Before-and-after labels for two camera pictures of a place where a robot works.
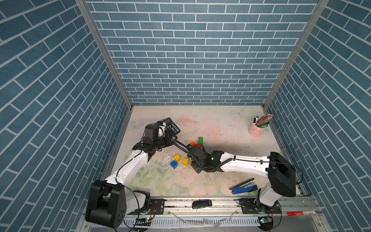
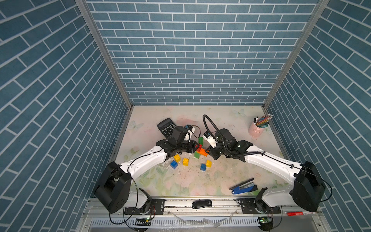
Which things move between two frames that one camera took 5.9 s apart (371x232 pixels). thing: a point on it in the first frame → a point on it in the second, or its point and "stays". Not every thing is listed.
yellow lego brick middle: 185,162 stays
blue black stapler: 246,186 stays
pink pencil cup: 255,132 stays
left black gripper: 168,139 → 192,144
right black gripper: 193,164 → 211,152
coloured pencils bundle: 263,122 stays
